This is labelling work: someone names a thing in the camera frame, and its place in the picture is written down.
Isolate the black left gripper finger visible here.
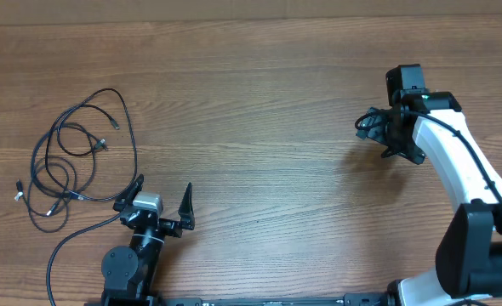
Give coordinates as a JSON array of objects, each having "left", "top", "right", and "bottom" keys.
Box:
[
  {"left": 112, "top": 174, "right": 144, "bottom": 212},
  {"left": 178, "top": 183, "right": 195, "bottom": 230}
]

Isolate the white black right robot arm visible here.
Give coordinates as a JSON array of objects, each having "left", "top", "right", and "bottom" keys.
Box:
[{"left": 355, "top": 90, "right": 502, "bottom": 305}]

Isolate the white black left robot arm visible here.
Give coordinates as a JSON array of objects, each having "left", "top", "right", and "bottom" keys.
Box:
[{"left": 100, "top": 175, "right": 195, "bottom": 306}]

